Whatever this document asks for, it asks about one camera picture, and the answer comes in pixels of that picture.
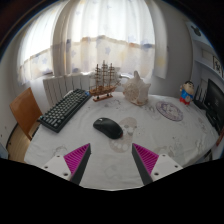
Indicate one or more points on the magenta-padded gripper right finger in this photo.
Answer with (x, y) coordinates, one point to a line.
(160, 165)

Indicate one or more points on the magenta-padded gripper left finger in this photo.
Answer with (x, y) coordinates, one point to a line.
(63, 165)

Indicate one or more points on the black computer mouse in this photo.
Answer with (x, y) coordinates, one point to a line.
(107, 128)

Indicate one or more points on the round purple printed mouse pad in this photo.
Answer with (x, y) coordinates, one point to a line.
(169, 111)

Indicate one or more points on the white printed tablecloth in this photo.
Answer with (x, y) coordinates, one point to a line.
(156, 136)

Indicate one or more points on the black keyboard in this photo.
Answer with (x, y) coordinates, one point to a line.
(65, 109)

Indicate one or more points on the wooden chair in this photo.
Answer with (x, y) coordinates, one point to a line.
(25, 111)

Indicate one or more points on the black router with antennas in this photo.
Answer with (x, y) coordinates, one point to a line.
(200, 101)

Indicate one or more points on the cartoon boy figurine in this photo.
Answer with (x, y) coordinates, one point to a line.
(187, 93)

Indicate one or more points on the white radiator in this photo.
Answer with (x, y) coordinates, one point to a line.
(56, 87)

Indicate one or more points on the large white conch shell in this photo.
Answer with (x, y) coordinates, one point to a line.
(136, 90)

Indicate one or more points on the black monitor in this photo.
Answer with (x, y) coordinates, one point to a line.
(215, 100)

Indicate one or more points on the wooden model sailing ship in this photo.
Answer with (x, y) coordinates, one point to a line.
(102, 89)

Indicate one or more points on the white star-print curtain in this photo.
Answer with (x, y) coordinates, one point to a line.
(110, 36)

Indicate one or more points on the white wall shelf unit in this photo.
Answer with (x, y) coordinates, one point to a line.
(208, 56)

